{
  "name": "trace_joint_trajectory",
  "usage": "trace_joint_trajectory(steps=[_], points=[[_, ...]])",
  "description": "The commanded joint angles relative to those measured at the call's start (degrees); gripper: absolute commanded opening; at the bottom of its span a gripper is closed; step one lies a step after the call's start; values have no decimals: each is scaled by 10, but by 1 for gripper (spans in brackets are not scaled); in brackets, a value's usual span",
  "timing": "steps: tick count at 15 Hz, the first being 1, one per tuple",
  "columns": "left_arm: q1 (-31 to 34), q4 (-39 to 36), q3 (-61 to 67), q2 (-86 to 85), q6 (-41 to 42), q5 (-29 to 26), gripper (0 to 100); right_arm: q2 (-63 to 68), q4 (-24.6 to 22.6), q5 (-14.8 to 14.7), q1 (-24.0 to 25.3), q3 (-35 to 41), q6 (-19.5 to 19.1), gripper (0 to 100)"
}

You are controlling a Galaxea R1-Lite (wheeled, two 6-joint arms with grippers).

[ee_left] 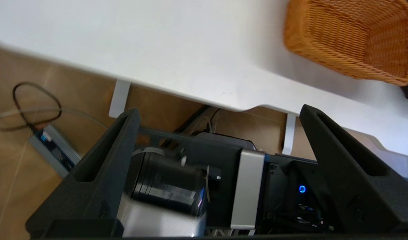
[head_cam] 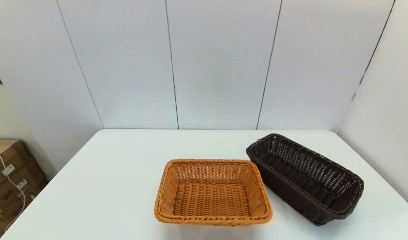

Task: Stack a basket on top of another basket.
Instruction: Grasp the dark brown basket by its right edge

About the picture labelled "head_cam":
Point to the light brown cardboard box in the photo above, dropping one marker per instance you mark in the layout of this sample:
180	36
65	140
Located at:
4	148

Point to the dark brown wicker basket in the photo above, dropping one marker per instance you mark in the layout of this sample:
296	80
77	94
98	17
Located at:
290	188

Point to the orange wicker basket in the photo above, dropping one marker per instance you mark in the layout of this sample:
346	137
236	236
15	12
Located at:
210	200

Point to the printed brown cardboard box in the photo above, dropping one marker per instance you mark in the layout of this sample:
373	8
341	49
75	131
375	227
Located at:
10	201

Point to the white paper label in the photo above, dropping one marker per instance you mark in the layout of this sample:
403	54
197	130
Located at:
8	170
21	183

